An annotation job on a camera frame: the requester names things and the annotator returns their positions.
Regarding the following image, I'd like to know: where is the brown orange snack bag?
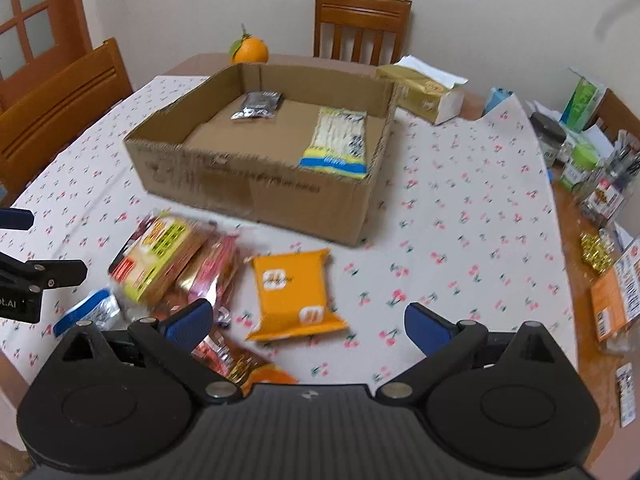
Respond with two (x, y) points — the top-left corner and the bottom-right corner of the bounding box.
(153, 290), (298, 396)

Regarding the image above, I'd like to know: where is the pink biscuit pack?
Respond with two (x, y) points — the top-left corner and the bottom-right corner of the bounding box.
(175, 235), (240, 308)

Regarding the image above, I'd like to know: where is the white blue snack bag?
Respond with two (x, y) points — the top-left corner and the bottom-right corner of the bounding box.
(52, 288), (122, 338)

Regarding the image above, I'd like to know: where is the orange square snack pack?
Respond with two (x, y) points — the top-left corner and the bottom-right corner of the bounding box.
(246, 248), (348, 342)

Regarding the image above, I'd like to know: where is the long yellow blue noodle snack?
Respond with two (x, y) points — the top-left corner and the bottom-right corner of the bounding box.
(298, 106), (368, 180)

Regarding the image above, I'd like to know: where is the small dark clear snack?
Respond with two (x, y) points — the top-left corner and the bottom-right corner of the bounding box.
(231, 91), (283, 120)

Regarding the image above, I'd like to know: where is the wooden chair left side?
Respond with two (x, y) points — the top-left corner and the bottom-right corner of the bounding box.
(0, 38), (132, 205)

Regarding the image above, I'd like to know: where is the wooden chair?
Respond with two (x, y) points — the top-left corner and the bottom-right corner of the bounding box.
(0, 38), (132, 205)
(586, 89), (640, 142)

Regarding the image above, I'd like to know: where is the cherry print tablecloth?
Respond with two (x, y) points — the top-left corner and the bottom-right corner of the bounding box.
(1, 76), (577, 386)

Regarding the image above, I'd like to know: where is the orange printed box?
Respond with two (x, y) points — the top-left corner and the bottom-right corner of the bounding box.
(590, 237), (640, 341)

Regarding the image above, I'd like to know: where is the gold trinket pile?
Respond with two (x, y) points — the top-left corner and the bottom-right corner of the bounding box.
(580, 229), (615, 274)

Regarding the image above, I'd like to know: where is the wooden door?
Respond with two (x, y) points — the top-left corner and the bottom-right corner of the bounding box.
(1, 0), (92, 110)

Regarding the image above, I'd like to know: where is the brown cardboard box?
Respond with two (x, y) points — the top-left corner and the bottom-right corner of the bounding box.
(125, 64), (397, 246)

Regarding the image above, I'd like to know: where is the green lid jar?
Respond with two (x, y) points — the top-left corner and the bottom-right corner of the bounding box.
(560, 144), (598, 191)

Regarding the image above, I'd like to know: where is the dark lid jar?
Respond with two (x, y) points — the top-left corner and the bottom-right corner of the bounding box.
(529, 112), (566, 168)

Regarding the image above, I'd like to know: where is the gold tissue pack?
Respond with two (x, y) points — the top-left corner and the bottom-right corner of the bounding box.
(375, 55), (469, 126)

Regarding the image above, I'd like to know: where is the light blue box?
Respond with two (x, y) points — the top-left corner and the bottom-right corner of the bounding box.
(483, 87), (513, 115)

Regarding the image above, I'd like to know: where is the green white carton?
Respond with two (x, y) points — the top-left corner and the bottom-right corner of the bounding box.
(560, 67), (608, 132)

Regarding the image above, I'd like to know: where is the wooden chair right far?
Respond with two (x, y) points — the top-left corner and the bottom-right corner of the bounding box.
(586, 89), (640, 142)

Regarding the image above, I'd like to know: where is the orange fruit with leaf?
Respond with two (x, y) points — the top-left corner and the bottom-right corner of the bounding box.
(229, 25), (269, 64)

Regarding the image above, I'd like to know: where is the wooden chair far end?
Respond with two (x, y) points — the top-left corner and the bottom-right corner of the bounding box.
(312, 0), (412, 66)

